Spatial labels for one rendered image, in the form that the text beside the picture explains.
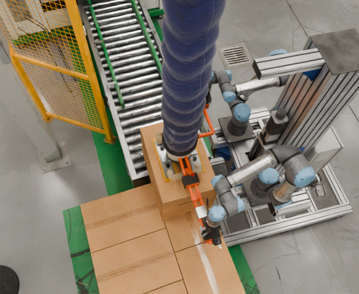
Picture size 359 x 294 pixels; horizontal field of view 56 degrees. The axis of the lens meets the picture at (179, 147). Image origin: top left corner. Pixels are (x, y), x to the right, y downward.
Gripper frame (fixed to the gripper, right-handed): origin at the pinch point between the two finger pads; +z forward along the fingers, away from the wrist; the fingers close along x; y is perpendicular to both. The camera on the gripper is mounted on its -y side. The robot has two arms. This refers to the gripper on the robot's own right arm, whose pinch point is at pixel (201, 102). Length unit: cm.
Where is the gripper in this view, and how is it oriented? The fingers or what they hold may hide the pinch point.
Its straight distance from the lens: 245.5
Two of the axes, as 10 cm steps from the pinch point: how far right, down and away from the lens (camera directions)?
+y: 2.9, 8.6, -4.3
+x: 9.6, -2.5, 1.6
